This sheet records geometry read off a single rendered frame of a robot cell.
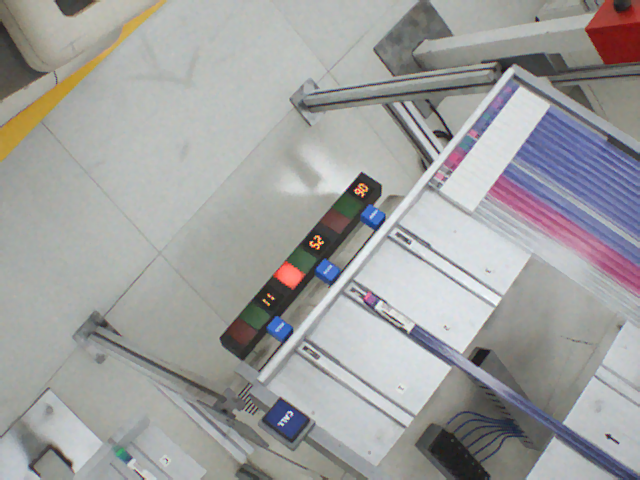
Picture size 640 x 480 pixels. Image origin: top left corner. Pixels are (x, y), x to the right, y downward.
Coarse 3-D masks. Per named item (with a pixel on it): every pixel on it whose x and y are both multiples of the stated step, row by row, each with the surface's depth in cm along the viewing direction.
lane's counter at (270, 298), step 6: (264, 288) 125; (270, 288) 125; (264, 294) 125; (270, 294) 125; (276, 294) 125; (258, 300) 125; (264, 300) 125; (270, 300) 125; (276, 300) 125; (264, 306) 124; (270, 306) 124; (276, 306) 124
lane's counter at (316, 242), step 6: (312, 234) 129; (318, 234) 129; (306, 240) 129; (312, 240) 129; (318, 240) 129; (324, 240) 129; (330, 240) 129; (306, 246) 128; (312, 246) 128; (318, 246) 128; (324, 246) 128; (318, 252) 128
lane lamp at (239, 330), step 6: (234, 324) 123; (240, 324) 123; (246, 324) 123; (228, 330) 123; (234, 330) 123; (240, 330) 123; (246, 330) 123; (252, 330) 123; (234, 336) 122; (240, 336) 122; (246, 336) 122; (252, 336) 122; (240, 342) 122; (246, 342) 122
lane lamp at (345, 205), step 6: (342, 198) 132; (348, 198) 132; (336, 204) 131; (342, 204) 131; (348, 204) 131; (354, 204) 131; (342, 210) 131; (348, 210) 131; (354, 210) 131; (348, 216) 130
